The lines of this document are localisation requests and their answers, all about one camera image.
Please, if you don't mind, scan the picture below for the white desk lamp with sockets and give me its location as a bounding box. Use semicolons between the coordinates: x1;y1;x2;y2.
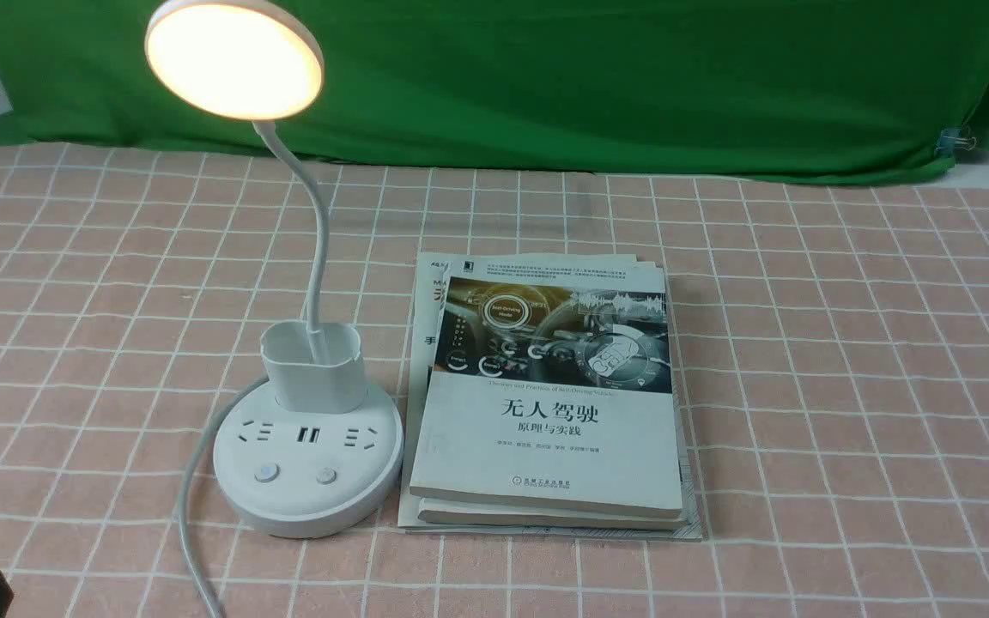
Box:
144;1;404;542

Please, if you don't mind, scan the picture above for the bottom book in stack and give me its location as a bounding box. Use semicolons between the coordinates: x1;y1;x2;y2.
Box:
397;251;704;542

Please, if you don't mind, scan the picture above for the top self-driving textbook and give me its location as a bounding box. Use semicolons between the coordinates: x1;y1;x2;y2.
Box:
410;264;686;519

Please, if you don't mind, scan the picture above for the pink checkered tablecloth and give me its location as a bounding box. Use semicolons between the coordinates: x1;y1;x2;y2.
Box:
0;144;989;617

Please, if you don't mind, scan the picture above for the green backdrop cloth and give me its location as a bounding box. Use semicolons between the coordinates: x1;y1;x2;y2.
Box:
0;0;989;186

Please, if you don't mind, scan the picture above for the blue binder clip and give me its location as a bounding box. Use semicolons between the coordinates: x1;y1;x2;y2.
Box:
934;125;978;158

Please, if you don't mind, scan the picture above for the white lamp power cable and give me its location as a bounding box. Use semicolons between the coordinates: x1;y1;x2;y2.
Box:
177;397;248;618

